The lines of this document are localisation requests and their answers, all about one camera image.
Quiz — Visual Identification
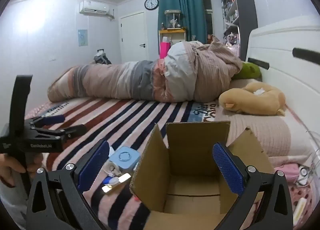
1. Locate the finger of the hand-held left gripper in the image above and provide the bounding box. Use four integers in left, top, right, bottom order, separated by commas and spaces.
25, 114, 66, 128
32, 124, 87, 143

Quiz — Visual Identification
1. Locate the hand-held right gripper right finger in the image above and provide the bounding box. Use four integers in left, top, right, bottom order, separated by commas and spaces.
212, 142, 293, 230

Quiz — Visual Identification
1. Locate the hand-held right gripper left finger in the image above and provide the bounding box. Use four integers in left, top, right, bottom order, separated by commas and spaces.
26, 139, 110, 230

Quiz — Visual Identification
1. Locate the brown cardboard box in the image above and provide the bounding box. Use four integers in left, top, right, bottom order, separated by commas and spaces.
129, 121, 275, 230

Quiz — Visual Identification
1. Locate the person's left forearm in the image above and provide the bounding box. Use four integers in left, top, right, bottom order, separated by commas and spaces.
0, 182, 28, 223

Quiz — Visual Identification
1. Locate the person's left hand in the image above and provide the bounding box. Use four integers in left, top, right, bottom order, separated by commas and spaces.
0, 154, 42, 187

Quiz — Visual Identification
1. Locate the small blue white item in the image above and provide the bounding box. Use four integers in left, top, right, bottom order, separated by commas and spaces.
104, 176, 121, 186

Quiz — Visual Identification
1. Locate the light blue square device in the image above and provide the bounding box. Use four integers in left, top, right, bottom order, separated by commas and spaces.
109, 146, 140, 172

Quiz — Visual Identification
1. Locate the striped fleece blanket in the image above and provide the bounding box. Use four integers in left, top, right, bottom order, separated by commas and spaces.
25, 96, 225, 230

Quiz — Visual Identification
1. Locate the beige quilted pillow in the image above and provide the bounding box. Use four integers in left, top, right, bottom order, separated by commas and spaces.
215, 112, 292, 158

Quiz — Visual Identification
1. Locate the pink cloth item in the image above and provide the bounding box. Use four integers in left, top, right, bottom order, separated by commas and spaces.
274, 164, 300, 183

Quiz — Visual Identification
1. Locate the rolled striped duvet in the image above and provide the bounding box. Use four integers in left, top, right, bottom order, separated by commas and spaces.
47, 35, 243, 103

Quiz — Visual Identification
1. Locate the tan plush toy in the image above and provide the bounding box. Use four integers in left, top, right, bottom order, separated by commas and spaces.
219, 81, 286, 116

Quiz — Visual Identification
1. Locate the black bag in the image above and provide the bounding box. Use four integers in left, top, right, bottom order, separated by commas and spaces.
94, 49, 112, 65

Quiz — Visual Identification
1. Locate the white tube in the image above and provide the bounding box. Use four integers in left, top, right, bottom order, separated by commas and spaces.
293, 197, 307, 223

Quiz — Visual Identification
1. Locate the green plush toy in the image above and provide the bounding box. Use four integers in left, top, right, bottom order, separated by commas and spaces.
234, 62, 262, 81

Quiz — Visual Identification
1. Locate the white door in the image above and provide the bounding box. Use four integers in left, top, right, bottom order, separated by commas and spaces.
120, 12, 148, 63

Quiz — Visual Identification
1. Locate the white air conditioner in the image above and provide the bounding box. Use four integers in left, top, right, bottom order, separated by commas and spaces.
79, 0, 110, 15

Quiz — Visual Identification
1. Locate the pink bag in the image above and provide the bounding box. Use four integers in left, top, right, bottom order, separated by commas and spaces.
160, 42, 172, 59

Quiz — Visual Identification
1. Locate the white bed headboard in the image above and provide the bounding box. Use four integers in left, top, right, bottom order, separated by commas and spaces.
246, 16, 320, 145

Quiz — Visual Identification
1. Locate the yellow shelf rack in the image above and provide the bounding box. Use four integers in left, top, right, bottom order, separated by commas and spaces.
158, 28, 187, 58

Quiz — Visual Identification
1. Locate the glass display case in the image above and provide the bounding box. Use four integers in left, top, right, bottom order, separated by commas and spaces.
164, 10, 182, 30

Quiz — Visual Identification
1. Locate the window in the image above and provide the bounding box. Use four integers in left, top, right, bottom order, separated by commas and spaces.
202, 0, 214, 38

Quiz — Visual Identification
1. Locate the teal curtain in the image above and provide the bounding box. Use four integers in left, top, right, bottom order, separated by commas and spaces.
158, 0, 203, 43

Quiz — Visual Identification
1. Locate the dark tall bookshelf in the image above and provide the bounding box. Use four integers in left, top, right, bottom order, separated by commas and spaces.
219, 0, 258, 58

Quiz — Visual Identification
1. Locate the white charger with cable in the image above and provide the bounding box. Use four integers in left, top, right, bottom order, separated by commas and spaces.
298, 166, 310, 183

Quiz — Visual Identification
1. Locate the light blue wall poster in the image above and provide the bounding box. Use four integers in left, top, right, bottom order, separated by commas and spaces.
78, 29, 88, 46

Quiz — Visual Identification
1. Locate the round wall clock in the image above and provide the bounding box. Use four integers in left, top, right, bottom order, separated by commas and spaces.
144, 0, 159, 10

